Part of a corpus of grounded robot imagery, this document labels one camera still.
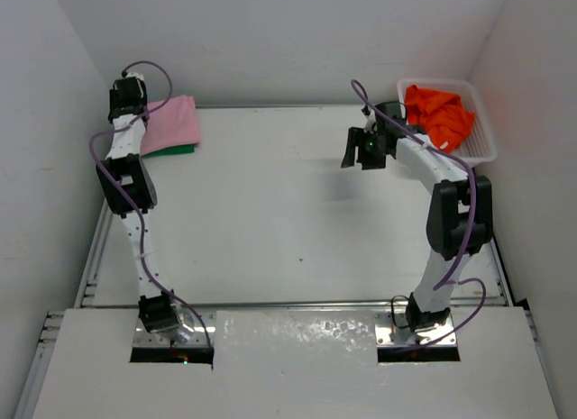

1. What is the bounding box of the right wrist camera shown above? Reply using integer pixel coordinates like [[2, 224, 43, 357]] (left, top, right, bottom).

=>
[[362, 101, 407, 132]]

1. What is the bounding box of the orange t shirt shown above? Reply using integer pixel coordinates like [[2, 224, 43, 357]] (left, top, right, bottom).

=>
[[404, 85, 476, 153]]

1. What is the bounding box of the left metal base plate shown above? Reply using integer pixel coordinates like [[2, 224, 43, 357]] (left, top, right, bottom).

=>
[[133, 308, 215, 349]]

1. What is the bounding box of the white plastic basket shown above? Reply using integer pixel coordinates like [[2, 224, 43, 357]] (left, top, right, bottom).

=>
[[397, 77, 498, 167]]

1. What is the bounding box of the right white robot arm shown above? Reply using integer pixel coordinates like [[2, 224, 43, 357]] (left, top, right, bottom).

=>
[[341, 102, 493, 332]]

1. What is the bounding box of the green t shirt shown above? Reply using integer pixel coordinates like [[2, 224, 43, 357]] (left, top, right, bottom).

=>
[[143, 144, 197, 158]]

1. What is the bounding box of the pink t shirt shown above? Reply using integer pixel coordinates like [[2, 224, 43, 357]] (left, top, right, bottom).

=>
[[140, 95, 201, 156]]

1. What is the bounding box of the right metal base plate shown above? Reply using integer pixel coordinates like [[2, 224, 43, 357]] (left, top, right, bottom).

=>
[[373, 310, 457, 349]]

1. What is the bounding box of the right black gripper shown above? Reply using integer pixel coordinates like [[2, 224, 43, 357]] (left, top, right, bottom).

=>
[[343, 127, 389, 170]]

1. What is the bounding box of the white front cover panel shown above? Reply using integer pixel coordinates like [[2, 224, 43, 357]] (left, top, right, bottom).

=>
[[34, 308, 556, 418]]

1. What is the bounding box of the metal base plate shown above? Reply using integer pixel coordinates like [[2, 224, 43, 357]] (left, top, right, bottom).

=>
[[373, 310, 457, 349], [133, 308, 215, 349]]

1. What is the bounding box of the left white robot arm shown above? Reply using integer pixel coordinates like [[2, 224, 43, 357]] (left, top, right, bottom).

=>
[[96, 71, 179, 334]]

